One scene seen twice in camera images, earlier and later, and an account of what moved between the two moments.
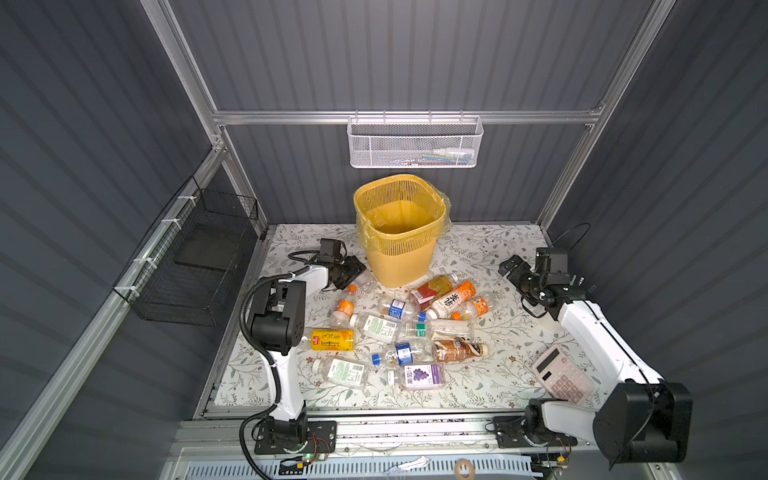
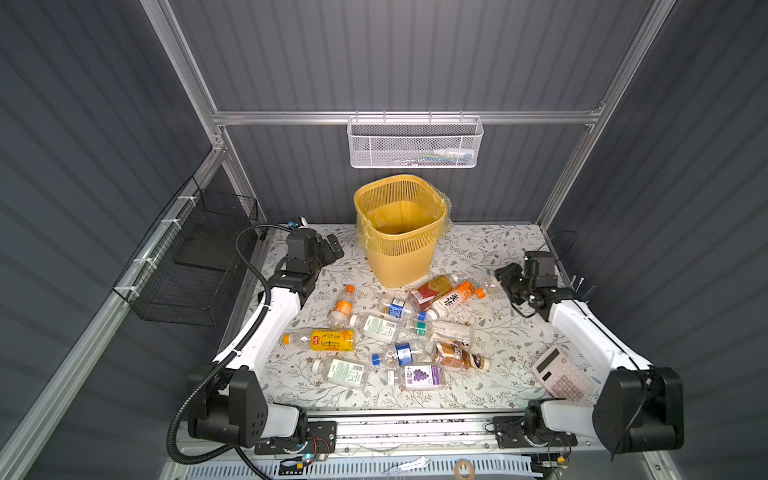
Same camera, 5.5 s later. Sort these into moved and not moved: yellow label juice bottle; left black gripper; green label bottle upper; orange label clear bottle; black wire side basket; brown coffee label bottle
Moved: left black gripper; brown coffee label bottle
Not moved: green label bottle upper; black wire side basket; orange label clear bottle; yellow label juice bottle
